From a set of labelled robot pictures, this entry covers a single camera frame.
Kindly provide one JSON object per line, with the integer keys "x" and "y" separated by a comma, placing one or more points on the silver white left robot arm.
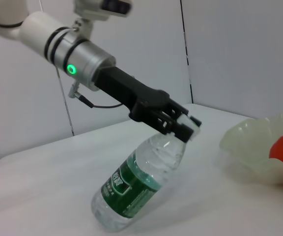
{"x": 58, "y": 46}

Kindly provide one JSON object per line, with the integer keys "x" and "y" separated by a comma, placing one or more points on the pale green glass fruit plate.
{"x": 244, "y": 147}

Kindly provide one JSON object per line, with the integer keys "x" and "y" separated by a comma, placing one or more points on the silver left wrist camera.
{"x": 102, "y": 9}

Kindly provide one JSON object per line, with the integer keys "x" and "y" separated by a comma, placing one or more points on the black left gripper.
{"x": 131, "y": 93}

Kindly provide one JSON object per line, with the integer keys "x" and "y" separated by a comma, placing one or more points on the clear green-label water bottle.
{"x": 136, "y": 186}

